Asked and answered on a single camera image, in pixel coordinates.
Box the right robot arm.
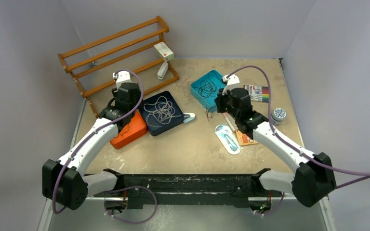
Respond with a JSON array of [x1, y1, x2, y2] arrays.
[[214, 88, 337, 207]]

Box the blue white tape roll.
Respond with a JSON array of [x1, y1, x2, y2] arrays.
[[271, 108, 287, 126]]

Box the white cable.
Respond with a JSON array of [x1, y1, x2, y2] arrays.
[[143, 95, 177, 127]]

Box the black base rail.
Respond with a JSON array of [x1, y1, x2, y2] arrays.
[[95, 174, 282, 209]]

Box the wooden shelf rack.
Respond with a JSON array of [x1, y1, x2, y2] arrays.
[[57, 16, 180, 118]]

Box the brown cable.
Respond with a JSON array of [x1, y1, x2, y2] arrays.
[[195, 74, 225, 122]]

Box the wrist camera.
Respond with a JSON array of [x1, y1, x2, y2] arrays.
[[113, 71, 132, 89], [222, 74, 240, 95]]

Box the white cardboard box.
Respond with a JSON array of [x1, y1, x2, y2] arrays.
[[154, 42, 175, 62]]

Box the teal square tray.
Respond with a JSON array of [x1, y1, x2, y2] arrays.
[[190, 70, 225, 112]]

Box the dark blue square tray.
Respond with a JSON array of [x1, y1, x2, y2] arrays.
[[138, 91, 184, 136]]

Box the aluminium frame rails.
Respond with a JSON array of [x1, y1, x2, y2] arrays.
[[38, 99, 337, 231]]

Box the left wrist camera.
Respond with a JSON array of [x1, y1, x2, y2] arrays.
[[113, 71, 132, 89]]

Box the orange square tray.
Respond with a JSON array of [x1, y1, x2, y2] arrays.
[[109, 110, 148, 149]]

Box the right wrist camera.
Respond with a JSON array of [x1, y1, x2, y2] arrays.
[[222, 74, 240, 95]]

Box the orange white pen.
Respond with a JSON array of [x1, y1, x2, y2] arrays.
[[222, 113, 236, 133]]

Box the toothbrush blister pack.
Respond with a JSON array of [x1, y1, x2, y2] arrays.
[[215, 125, 241, 155]]

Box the orange small notebook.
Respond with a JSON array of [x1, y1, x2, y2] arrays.
[[235, 130, 258, 146]]

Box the marker pen set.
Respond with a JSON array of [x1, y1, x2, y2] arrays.
[[243, 85, 269, 103]]

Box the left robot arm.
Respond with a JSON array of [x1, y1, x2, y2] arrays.
[[42, 82, 144, 214]]

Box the white blue small device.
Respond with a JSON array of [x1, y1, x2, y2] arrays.
[[183, 113, 196, 124]]

